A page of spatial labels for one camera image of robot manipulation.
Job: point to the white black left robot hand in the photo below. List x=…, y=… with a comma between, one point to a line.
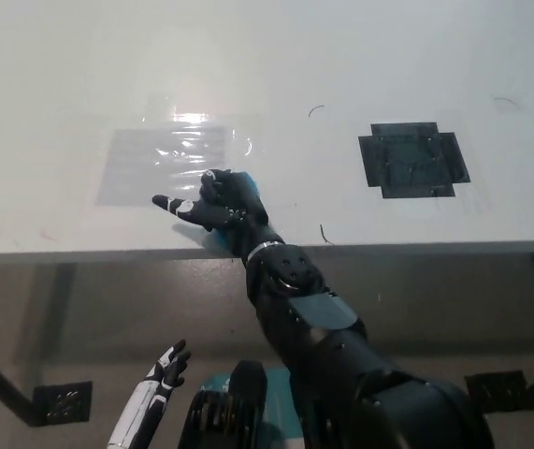
x=154, y=397

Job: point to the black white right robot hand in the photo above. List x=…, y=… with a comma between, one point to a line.
x=234, y=206

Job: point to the blue soft sponge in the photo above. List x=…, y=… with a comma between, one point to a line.
x=253, y=182

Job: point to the black tape marked spot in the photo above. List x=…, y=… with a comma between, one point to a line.
x=411, y=161

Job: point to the black floor tape patch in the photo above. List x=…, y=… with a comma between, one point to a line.
x=495, y=390
x=63, y=404

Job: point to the clear plastic sheet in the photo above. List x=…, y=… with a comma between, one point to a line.
x=131, y=173

